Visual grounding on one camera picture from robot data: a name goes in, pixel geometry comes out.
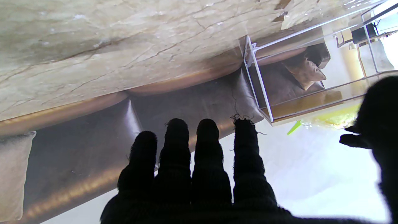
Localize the green plastic sealing clip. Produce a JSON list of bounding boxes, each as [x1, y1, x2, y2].
[[287, 120, 302, 135]]

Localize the yellow melon pan bread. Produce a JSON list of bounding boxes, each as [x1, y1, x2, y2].
[[311, 106, 361, 128]]

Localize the brown sofa cushion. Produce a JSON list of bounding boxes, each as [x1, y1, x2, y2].
[[281, 58, 327, 91], [0, 131, 37, 222]]

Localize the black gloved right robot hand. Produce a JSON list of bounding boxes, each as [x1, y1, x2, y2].
[[100, 76, 398, 224]]

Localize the clear plastic bread bag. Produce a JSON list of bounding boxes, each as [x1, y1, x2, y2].
[[300, 104, 363, 130]]

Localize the brown leather sofa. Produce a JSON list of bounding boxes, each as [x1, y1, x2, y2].
[[0, 42, 331, 224]]

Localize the wooden shelf riser white legs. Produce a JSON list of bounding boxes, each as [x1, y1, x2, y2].
[[243, 0, 398, 125]]

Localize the black frame side table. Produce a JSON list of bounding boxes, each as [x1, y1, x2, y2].
[[335, 23, 398, 73]]

